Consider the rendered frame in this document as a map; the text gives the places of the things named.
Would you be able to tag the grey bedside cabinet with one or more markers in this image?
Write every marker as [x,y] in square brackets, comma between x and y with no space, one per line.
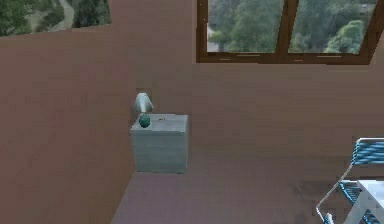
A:
[160,146]

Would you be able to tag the green table lamp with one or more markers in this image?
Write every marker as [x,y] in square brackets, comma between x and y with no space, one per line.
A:
[144,116]

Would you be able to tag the brown framed window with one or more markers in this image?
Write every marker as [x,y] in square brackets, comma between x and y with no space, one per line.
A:
[286,56]

